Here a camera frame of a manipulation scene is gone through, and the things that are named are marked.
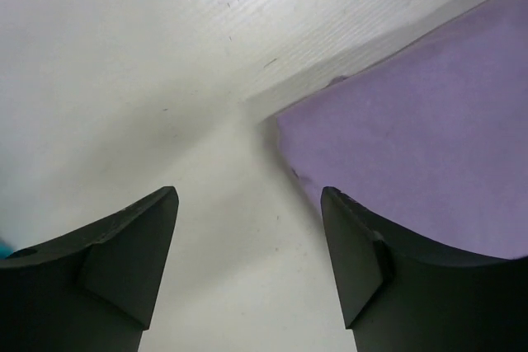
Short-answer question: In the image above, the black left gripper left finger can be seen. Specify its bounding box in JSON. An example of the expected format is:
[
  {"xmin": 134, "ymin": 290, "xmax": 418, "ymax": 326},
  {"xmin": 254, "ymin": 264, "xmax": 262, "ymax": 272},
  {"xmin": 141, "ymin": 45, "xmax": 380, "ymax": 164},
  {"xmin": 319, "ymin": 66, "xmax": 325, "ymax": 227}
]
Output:
[{"xmin": 1, "ymin": 186, "xmax": 178, "ymax": 351}]

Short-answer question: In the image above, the teal t shirt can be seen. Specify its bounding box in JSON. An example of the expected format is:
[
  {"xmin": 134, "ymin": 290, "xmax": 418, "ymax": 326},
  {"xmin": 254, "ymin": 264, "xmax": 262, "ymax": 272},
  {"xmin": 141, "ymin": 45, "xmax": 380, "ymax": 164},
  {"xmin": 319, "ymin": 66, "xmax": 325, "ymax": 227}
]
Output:
[{"xmin": 0, "ymin": 239, "xmax": 13, "ymax": 260}]

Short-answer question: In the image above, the lilac t shirt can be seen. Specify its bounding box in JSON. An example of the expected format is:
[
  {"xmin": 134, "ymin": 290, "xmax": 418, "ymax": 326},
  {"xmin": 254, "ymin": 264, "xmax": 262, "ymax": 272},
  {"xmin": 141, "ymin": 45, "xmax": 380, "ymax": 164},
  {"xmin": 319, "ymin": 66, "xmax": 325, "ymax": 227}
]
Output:
[{"xmin": 277, "ymin": 0, "xmax": 527, "ymax": 258}]

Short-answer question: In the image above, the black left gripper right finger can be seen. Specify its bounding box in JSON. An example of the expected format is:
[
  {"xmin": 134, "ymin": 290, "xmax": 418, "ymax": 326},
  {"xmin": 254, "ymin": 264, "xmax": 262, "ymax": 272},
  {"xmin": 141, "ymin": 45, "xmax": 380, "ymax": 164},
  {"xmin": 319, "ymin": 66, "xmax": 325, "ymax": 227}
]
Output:
[{"xmin": 321, "ymin": 187, "xmax": 527, "ymax": 351}]

